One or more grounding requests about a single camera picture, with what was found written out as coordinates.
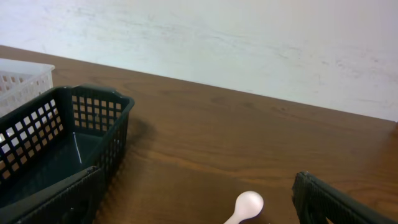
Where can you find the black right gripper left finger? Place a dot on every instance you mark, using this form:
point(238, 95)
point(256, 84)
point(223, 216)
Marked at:
point(72, 200)

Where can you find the clear plastic mesh basket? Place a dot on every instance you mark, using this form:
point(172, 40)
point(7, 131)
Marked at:
point(22, 81)

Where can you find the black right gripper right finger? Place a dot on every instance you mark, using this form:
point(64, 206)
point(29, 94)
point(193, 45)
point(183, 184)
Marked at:
point(317, 202)

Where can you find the black plastic mesh basket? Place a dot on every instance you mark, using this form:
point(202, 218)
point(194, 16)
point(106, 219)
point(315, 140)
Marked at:
point(60, 133)

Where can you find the pink plastic spoon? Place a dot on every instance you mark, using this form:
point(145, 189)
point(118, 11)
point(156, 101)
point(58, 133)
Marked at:
point(248, 205)

